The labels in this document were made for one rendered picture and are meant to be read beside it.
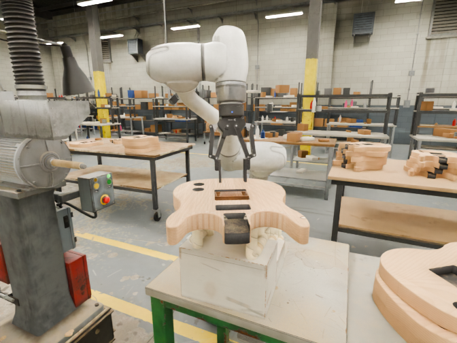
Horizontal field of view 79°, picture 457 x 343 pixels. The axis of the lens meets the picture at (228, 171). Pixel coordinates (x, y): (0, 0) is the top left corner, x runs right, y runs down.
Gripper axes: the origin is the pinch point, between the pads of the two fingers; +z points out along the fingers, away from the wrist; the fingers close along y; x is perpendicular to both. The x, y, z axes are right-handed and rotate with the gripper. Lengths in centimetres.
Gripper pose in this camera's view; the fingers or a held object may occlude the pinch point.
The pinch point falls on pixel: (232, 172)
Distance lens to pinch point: 83.5
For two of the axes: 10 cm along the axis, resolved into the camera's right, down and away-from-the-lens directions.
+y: -10.0, 0.3, -0.5
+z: 0.2, 9.9, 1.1
